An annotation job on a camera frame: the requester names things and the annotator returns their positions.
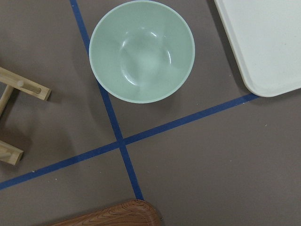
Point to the brown wooden tray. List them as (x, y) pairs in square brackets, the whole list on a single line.
[(131, 213)]

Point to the cream bear tray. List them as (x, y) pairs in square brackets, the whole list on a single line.
[(265, 37)]

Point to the green bowl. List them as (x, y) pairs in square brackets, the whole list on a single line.
[(142, 51)]

